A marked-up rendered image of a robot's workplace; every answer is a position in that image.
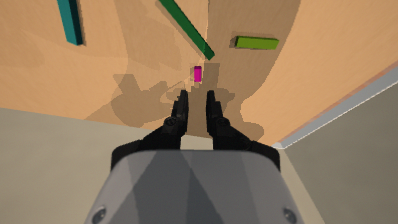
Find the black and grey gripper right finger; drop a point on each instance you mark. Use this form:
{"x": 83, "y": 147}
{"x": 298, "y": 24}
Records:
{"x": 229, "y": 138}

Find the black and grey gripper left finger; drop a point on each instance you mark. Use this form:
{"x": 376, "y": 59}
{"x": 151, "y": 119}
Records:
{"x": 165, "y": 137}

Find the turquoise rod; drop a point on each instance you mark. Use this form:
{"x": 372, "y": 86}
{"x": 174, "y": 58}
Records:
{"x": 70, "y": 20}

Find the magenta rod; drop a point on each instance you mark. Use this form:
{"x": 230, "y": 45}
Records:
{"x": 197, "y": 73}

